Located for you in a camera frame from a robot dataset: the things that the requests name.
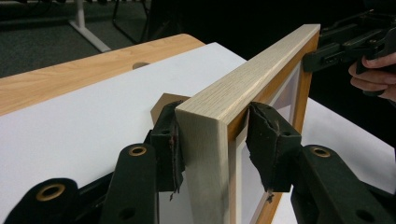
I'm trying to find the black stand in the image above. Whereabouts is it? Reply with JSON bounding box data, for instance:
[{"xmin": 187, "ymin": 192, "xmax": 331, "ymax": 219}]
[{"xmin": 111, "ymin": 0, "xmax": 151, "ymax": 45}]

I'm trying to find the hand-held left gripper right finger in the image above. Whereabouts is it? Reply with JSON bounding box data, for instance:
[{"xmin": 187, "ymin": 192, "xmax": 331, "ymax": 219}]
[{"xmin": 245, "ymin": 101, "xmax": 396, "ymax": 224}]

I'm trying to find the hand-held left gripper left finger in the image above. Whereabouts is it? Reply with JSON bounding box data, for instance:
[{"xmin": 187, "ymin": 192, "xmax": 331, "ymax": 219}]
[{"xmin": 100, "ymin": 99, "xmax": 189, "ymax": 224}]

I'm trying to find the light wooden photo frame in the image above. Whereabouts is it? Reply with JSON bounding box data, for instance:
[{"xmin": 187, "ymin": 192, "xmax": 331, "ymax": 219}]
[{"xmin": 149, "ymin": 23, "xmax": 321, "ymax": 224}]

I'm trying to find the white table sheet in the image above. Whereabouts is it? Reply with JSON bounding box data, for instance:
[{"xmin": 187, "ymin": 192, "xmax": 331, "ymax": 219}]
[{"xmin": 0, "ymin": 41, "xmax": 396, "ymax": 224}]

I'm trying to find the white metal desk frame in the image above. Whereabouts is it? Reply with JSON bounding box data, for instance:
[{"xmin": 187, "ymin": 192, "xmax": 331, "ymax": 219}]
[{"xmin": 67, "ymin": 0, "xmax": 112, "ymax": 53}]

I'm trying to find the wooden table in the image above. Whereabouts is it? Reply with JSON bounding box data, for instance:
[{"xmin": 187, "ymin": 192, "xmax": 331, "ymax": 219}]
[{"xmin": 0, "ymin": 33, "xmax": 206, "ymax": 117}]

